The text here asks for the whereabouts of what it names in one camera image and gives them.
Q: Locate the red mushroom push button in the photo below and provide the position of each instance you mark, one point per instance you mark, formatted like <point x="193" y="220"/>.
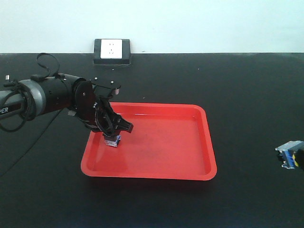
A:
<point x="112" y="141"/>

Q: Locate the black white power socket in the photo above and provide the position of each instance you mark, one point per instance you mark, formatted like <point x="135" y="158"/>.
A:
<point x="112" y="52"/>

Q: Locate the yellow mushroom push button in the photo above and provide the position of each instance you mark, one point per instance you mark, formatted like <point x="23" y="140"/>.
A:
<point x="291" y="155"/>

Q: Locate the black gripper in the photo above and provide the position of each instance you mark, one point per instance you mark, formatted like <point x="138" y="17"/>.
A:
<point x="96" y="113"/>

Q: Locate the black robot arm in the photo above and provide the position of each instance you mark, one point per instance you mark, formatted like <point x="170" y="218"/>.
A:
<point x="38" y="96"/>

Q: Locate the red plastic tray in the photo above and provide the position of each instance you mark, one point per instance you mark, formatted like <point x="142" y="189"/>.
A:
<point x="168" y="141"/>

